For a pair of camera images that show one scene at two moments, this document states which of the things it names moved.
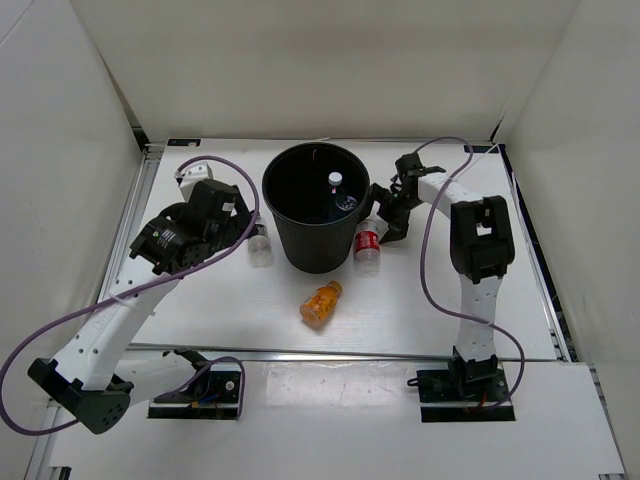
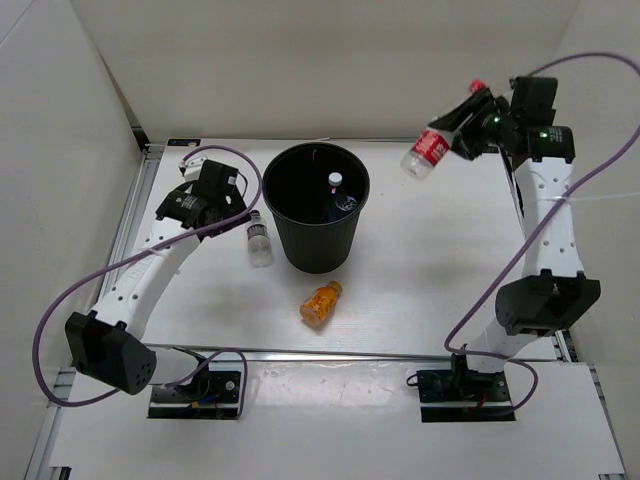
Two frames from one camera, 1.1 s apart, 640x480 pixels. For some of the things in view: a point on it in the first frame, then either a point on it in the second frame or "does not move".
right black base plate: x=443 y=397 does not move
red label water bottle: x=367 y=248 to x=432 y=145
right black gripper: x=398 y=226 to x=465 y=144
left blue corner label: x=184 y=142 does not move
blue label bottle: x=343 y=202 does not move
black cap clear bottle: x=260 y=245 does not move
